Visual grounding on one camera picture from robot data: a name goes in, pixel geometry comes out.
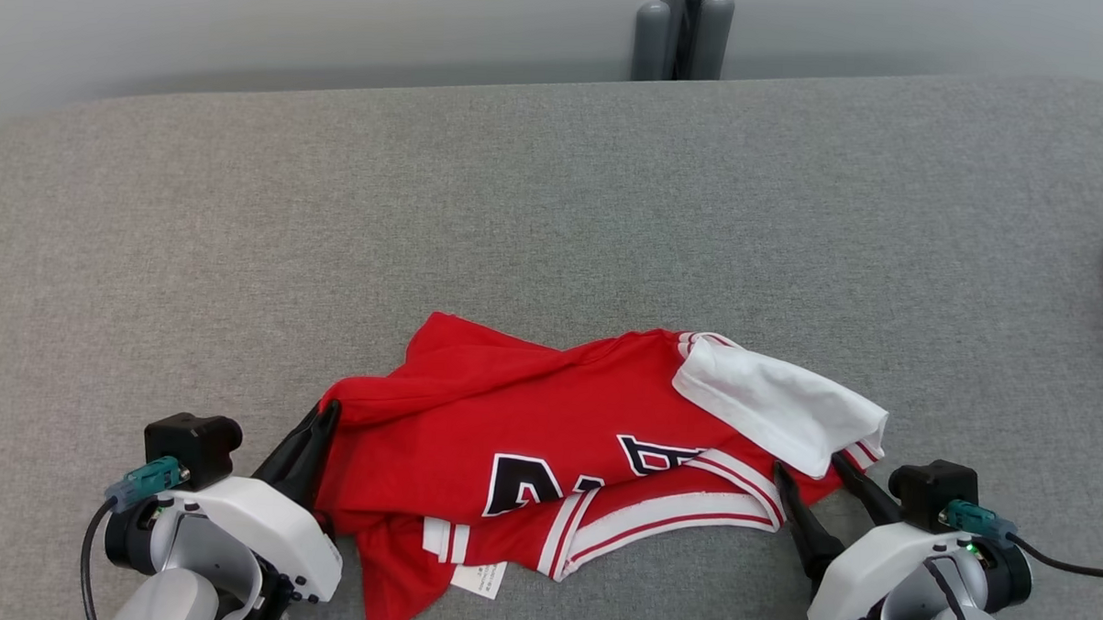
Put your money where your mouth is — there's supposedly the left camera cable teal plug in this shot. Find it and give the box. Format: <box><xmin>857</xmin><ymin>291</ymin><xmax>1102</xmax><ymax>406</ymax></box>
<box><xmin>77</xmin><ymin>452</ymin><xmax>192</xmax><ymax>620</ymax></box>

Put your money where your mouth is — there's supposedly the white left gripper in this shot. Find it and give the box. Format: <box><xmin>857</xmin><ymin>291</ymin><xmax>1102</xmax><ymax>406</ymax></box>
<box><xmin>141</xmin><ymin>393</ymin><xmax>350</xmax><ymax>620</ymax></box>

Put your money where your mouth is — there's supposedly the red basketball jersey white trim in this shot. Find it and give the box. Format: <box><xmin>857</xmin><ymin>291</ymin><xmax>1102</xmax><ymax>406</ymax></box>
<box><xmin>310</xmin><ymin>306</ymin><xmax>893</xmax><ymax>620</ymax></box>

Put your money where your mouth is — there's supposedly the grey partition frame double post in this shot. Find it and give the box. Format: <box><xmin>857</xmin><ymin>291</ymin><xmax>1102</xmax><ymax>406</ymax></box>
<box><xmin>631</xmin><ymin>0</ymin><xmax>737</xmax><ymax>85</ymax></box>

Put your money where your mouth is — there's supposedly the right camera cable teal plug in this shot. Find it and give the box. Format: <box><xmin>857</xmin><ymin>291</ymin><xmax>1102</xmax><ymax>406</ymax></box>
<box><xmin>937</xmin><ymin>500</ymin><xmax>1103</xmax><ymax>580</ymax></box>

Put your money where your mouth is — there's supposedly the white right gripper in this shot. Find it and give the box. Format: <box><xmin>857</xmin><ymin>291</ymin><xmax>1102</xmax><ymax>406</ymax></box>
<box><xmin>767</xmin><ymin>449</ymin><xmax>979</xmax><ymax>620</ymax></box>

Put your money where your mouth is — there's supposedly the camera cable teal plug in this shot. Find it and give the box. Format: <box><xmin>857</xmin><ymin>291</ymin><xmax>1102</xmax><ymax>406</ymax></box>
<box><xmin>937</xmin><ymin>500</ymin><xmax>1103</xmax><ymax>580</ymax></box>
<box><xmin>77</xmin><ymin>452</ymin><xmax>192</xmax><ymax>620</ymax></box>

